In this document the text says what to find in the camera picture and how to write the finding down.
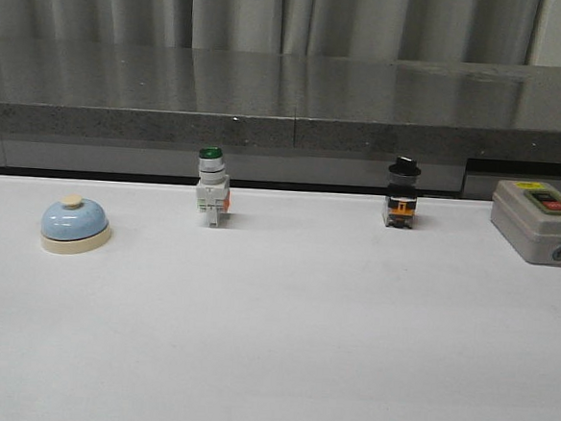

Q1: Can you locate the grey power switch box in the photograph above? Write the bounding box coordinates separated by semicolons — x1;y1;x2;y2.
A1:
491;180;561;265

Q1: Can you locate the grey curtain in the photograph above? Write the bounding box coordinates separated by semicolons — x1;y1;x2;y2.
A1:
0;0;561;67

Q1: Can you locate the blue and cream desk bell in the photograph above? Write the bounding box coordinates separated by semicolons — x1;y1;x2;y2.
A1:
40;194;111;255

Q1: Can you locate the green pushbutton switch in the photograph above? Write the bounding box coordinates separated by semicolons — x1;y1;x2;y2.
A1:
196;146;231;226

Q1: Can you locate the grey granite counter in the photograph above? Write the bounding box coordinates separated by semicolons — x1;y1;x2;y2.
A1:
0;37;561;200

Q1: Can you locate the black selector switch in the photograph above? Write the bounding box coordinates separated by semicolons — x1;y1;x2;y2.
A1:
382;156;421;229

